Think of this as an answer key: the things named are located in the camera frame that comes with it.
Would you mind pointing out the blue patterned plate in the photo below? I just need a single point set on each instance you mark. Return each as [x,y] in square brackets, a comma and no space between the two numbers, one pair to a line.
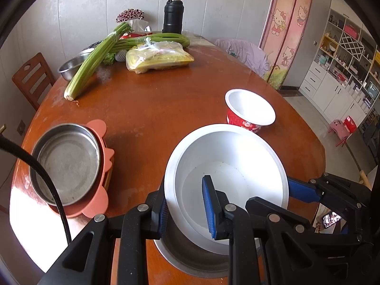
[94,44]

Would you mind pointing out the white cabinet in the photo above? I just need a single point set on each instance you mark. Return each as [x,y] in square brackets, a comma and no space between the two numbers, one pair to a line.
[338,74]

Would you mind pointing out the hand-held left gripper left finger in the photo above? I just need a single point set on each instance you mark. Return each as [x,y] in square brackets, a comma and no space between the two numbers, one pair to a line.
[161,216]

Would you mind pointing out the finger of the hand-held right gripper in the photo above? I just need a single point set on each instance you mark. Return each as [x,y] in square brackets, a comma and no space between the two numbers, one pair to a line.
[282,213]
[302,190]

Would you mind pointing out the smartphone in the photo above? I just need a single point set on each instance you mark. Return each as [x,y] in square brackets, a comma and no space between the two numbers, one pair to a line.
[332,219]

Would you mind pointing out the pink child chair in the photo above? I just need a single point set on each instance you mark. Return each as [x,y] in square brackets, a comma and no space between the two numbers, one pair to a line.
[337,129]

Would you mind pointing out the dark red flower bouquet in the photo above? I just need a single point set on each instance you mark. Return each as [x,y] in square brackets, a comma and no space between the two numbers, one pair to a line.
[130,14]

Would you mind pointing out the white tissue paper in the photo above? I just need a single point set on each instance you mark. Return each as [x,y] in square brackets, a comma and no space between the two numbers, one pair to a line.
[139,25]

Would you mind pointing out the white bowl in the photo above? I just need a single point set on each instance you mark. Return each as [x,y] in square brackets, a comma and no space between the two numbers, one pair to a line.
[231,154]

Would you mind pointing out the fruit in foam net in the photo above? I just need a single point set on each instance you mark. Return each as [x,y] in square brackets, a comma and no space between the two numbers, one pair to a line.
[120,55]

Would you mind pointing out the large steel basin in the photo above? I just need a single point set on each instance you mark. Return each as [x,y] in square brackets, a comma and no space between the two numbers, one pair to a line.
[71,66]

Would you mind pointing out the red child stool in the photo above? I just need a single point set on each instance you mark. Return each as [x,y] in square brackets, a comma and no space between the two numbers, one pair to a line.
[351,124]

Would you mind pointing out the pink cartoon wardrobe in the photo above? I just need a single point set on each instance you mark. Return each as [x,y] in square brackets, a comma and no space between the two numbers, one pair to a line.
[285,35]

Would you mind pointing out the steel plate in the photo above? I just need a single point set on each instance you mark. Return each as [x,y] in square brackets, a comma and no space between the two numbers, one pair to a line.
[68,163]

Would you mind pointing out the orange plate with ears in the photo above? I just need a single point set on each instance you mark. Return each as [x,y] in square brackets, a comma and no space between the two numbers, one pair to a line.
[95,209]

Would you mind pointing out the red paper bowl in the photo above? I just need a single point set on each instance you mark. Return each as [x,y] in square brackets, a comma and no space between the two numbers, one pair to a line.
[249,107]

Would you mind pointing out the wrapped celery bunch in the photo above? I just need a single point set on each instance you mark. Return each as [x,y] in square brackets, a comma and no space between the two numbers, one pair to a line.
[160,39]

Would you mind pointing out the brown wooden chair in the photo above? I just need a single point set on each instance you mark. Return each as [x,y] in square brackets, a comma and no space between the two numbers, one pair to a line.
[32,80]

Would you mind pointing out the black thermos bottle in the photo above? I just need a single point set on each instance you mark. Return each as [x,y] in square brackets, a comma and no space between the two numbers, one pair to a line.
[172,14]

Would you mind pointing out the small steel bowl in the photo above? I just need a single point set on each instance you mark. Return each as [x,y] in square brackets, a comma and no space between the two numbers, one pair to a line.
[190,258]

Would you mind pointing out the low wall outlet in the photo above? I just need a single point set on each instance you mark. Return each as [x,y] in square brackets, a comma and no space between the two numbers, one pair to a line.
[21,127]

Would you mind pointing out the purple cloth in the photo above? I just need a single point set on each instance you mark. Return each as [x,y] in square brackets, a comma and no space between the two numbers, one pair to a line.
[246,53]

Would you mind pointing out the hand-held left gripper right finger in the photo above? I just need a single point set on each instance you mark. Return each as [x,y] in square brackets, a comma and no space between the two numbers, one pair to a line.
[209,210]

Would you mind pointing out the plastic bag of corn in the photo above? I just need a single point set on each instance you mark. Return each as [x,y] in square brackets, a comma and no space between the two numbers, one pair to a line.
[157,58]

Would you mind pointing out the long celery bunch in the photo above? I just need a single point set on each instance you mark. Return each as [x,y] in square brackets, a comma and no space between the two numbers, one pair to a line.
[95,59]

